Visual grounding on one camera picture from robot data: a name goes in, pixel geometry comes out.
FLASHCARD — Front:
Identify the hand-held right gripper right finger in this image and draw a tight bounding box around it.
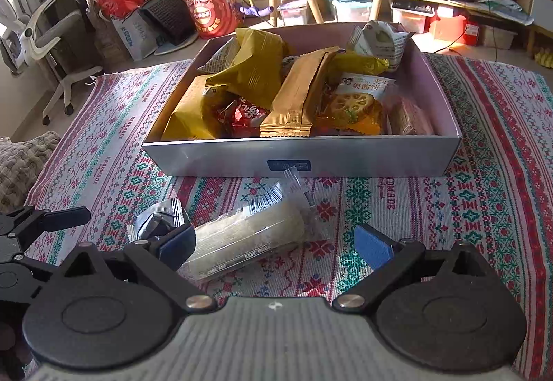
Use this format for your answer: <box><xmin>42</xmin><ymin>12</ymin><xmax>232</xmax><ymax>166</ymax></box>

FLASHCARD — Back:
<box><xmin>332</xmin><ymin>222</ymin><xmax>496</xmax><ymax>314</ymax></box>

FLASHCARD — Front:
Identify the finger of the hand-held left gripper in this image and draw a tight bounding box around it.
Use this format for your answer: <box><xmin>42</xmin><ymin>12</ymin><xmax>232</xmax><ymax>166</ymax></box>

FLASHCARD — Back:
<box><xmin>0</xmin><ymin>206</ymin><xmax>92</xmax><ymax>251</ymax></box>
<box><xmin>0</xmin><ymin>252</ymin><xmax>60</xmax><ymax>305</ymax></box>

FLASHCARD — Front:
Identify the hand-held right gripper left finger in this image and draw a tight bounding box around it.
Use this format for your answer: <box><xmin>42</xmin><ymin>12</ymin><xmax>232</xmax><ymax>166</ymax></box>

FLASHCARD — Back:
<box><xmin>59</xmin><ymin>223</ymin><xmax>217</xmax><ymax>313</ymax></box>

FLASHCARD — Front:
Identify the small silver snack packet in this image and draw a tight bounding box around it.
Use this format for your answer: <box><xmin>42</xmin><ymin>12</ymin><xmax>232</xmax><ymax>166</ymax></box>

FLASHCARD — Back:
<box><xmin>126</xmin><ymin>198</ymin><xmax>189</xmax><ymax>242</ymax></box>

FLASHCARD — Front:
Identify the clear pale snack packet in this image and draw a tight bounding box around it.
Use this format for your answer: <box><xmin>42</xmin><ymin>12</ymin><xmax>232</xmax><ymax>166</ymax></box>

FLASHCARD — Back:
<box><xmin>178</xmin><ymin>168</ymin><xmax>330</xmax><ymax>283</ymax></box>

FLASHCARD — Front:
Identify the pink cardboard box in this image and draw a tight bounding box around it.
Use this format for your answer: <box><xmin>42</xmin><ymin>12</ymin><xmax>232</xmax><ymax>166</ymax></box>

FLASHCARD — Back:
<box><xmin>141</xmin><ymin>22</ymin><xmax>464</xmax><ymax>179</ymax></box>

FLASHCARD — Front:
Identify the orange lotus chip packet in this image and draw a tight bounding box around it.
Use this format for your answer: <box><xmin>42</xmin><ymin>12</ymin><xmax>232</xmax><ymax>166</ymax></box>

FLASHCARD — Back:
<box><xmin>315</xmin><ymin>71</ymin><xmax>397</xmax><ymax>137</ymax></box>

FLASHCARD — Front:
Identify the red snack packet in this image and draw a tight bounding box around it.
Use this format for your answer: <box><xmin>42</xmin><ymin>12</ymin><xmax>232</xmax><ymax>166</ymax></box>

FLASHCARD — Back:
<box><xmin>216</xmin><ymin>98</ymin><xmax>271</xmax><ymax>138</ymax></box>

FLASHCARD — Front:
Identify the long gold bar packet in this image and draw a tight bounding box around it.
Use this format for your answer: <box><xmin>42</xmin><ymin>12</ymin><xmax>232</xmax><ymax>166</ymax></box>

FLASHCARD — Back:
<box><xmin>258</xmin><ymin>45</ymin><xmax>343</xmax><ymax>138</ymax></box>

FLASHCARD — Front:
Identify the small yellow snack packet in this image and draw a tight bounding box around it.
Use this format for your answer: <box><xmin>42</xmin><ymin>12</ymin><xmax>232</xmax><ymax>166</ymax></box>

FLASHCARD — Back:
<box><xmin>327</xmin><ymin>52</ymin><xmax>390</xmax><ymax>76</ymax></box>

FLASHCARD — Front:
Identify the grey striped snack packet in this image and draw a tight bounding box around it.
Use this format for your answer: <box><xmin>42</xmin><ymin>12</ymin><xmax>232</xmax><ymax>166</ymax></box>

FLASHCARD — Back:
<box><xmin>198</xmin><ymin>36</ymin><xmax>239</xmax><ymax>73</ymax></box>

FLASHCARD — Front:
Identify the large gold snack bag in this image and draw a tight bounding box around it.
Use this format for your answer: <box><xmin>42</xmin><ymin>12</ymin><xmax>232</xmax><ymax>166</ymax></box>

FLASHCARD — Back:
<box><xmin>204</xmin><ymin>28</ymin><xmax>291</xmax><ymax>110</ymax></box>

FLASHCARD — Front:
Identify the white snack packet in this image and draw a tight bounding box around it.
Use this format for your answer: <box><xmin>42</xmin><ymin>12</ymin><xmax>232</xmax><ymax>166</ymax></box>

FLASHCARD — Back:
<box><xmin>347</xmin><ymin>20</ymin><xmax>412</xmax><ymax>71</ymax></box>

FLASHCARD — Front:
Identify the grey knitted cushion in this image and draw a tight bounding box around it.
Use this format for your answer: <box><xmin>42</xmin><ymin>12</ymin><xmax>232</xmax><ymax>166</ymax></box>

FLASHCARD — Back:
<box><xmin>0</xmin><ymin>130</ymin><xmax>62</xmax><ymax>214</ymax></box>

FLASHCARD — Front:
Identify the yellow wafer snack packet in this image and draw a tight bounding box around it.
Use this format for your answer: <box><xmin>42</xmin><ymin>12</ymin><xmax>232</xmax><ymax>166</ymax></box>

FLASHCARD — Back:
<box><xmin>161</xmin><ymin>74</ymin><xmax>231</xmax><ymax>141</ymax></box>

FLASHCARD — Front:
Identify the clear pink snack packet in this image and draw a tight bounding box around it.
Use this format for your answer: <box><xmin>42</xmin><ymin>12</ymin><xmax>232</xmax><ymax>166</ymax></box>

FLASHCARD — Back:
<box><xmin>390</xmin><ymin>97</ymin><xmax>435</xmax><ymax>136</ymax></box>

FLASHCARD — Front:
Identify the patterned woven cloth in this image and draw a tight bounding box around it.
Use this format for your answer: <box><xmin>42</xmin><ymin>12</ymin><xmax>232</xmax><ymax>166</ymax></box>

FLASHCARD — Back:
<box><xmin>24</xmin><ymin>53</ymin><xmax>553</xmax><ymax>381</ymax></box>

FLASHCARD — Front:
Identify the white office chair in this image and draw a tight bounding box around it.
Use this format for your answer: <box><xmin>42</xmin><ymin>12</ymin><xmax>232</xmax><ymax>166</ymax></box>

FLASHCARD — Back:
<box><xmin>0</xmin><ymin>0</ymin><xmax>105</xmax><ymax>127</ymax></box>

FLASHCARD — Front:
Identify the white paper bag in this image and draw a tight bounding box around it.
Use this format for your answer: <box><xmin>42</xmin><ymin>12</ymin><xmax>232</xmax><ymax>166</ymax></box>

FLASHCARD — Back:
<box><xmin>111</xmin><ymin>8</ymin><xmax>159</xmax><ymax>62</ymax></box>

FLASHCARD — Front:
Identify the black mesh heater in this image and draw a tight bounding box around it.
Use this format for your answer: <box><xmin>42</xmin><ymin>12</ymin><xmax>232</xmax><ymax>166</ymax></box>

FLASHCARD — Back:
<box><xmin>138</xmin><ymin>0</ymin><xmax>196</xmax><ymax>46</ymax></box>

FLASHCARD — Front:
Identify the red plastic bag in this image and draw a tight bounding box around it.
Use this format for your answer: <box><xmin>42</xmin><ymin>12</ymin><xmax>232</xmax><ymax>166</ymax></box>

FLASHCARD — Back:
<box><xmin>95</xmin><ymin>0</ymin><xmax>159</xmax><ymax>21</ymax></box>

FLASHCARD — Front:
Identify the red cardboard box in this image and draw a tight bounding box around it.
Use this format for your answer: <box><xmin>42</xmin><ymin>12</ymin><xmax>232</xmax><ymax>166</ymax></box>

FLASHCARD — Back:
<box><xmin>433</xmin><ymin>13</ymin><xmax>470</xmax><ymax>46</ymax></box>

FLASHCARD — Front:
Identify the clear storage box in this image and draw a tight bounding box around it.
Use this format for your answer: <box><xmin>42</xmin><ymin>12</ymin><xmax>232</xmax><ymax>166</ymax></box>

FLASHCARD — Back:
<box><xmin>390</xmin><ymin>0</ymin><xmax>438</xmax><ymax>35</ymax></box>
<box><xmin>332</xmin><ymin>0</ymin><xmax>373</xmax><ymax>23</ymax></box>
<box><xmin>278</xmin><ymin>0</ymin><xmax>312</xmax><ymax>26</ymax></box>

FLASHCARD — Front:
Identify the red round gift bucket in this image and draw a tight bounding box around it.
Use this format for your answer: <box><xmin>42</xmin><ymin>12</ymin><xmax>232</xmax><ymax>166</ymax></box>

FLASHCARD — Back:
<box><xmin>177</xmin><ymin>0</ymin><xmax>243</xmax><ymax>40</ymax></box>

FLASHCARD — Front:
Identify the purple toy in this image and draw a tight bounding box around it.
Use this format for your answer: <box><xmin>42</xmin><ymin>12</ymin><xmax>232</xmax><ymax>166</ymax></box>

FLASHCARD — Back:
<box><xmin>239</xmin><ymin>3</ymin><xmax>276</xmax><ymax>19</ymax></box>

